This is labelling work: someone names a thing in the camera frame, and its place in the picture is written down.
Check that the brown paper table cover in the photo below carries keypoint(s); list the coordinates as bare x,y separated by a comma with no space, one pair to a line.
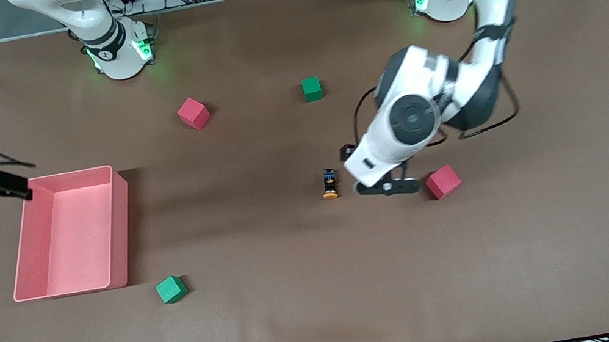
324,291

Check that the pink plastic bin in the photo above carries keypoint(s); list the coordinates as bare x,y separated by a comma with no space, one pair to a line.
77,252

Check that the pink foam cube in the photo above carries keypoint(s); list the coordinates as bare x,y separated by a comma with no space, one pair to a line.
443,182
193,113

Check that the green foam cube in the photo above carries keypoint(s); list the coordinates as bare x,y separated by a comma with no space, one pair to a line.
312,89
171,289

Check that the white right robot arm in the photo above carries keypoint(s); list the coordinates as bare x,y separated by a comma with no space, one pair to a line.
115,54

